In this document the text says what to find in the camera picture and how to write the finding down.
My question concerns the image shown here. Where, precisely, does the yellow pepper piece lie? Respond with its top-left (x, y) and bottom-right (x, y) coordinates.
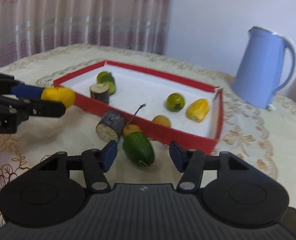
top-left (40, 87), bottom-right (76, 108)

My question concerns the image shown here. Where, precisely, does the green avocado-like fruit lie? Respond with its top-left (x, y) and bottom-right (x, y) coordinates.
top-left (123, 132), bottom-right (155, 167)

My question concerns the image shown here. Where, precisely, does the longan with stem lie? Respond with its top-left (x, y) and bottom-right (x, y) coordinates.
top-left (123, 103), bottom-right (146, 138)

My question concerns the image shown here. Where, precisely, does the brown longan fruit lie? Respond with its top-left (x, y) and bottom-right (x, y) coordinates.
top-left (152, 115), bottom-right (171, 127)

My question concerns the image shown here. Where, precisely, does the yellow pepper piece cut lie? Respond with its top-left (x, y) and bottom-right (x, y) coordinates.
top-left (186, 99), bottom-right (210, 122)

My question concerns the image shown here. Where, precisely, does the small green tomato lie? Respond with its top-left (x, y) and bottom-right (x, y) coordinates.
top-left (96, 71), bottom-right (112, 83)

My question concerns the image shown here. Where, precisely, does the large green tomato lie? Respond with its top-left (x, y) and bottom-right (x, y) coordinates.
top-left (165, 93), bottom-right (185, 112)

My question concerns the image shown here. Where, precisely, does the green cucumber piece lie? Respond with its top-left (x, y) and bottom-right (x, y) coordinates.
top-left (99, 75), bottom-right (116, 95)

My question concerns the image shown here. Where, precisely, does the red shallow tray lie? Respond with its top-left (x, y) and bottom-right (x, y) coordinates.
top-left (53, 61), bottom-right (224, 154)

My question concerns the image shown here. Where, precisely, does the pink patterned curtain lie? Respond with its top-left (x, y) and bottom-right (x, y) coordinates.
top-left (0, 0), bottom-right (170, 67)

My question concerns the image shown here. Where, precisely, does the blue electric kettle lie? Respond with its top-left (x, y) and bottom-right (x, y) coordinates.
top-left (231, 26), bottom-right (296, 109)

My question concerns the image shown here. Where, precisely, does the black smartphone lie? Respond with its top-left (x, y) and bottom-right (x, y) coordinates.
top-left (281, 207), bottom-right (296, 236)

